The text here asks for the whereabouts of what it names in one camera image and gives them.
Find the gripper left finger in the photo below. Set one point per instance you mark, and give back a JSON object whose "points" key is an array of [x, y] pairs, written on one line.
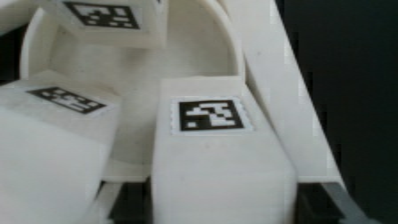
{"points": [[123, 204]]}

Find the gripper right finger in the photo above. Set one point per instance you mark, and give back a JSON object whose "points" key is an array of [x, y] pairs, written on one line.
{"points": [[325, 205]]}

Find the white round stool seat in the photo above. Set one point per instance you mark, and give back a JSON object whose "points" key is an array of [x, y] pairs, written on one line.
{"points": [[126, 70]]}

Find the white U-shaped fence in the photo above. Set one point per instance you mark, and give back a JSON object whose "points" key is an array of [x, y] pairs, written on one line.
{"points": [[279, 88]]}

